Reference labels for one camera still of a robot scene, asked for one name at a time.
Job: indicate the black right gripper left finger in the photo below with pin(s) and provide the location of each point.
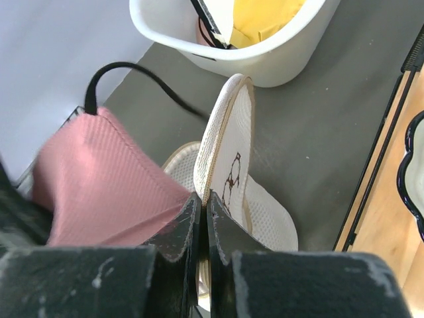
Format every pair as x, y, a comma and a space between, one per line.
155, 279

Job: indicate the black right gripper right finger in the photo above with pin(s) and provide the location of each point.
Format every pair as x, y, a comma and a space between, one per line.
249, 280

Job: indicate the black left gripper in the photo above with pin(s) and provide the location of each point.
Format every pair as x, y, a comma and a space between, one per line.
23, 222

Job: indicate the pink black bra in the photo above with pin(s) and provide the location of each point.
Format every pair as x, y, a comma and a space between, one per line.
100, 187

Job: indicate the white mesh bra laundry bag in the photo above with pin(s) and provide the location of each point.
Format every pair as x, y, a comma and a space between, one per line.
235, 212

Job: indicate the white plastic laundry basket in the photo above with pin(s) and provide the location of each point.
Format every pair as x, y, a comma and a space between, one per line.
270, 63

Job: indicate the white scalloped saucer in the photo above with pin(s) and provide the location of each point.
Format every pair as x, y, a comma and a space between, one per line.
410, 172

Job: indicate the black wire wooden shelf rack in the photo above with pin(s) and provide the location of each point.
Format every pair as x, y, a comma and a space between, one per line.
377, 220

